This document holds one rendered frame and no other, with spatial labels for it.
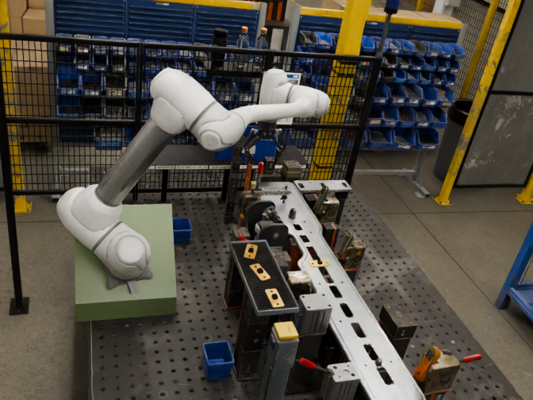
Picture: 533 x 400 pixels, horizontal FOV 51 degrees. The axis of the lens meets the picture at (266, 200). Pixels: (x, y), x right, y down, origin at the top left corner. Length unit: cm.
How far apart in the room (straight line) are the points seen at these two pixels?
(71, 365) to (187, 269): 88
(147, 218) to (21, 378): 117
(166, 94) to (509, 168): 418
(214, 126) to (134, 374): 95
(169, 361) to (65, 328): 125
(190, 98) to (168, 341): 98
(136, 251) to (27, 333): 142
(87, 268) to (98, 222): 29
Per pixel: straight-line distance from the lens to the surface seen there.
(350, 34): 306
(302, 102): 220
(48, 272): 374
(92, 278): 230
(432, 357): 191
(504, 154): 542
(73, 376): 311
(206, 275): 259
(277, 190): 256
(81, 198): 209
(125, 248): 204
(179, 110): 180
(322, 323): 194
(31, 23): 617
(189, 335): 230
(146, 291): 231
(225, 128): 178
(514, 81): 507
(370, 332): 203
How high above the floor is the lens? 231
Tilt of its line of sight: 30 degrees down
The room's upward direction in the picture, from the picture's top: 10 degrees clockwise
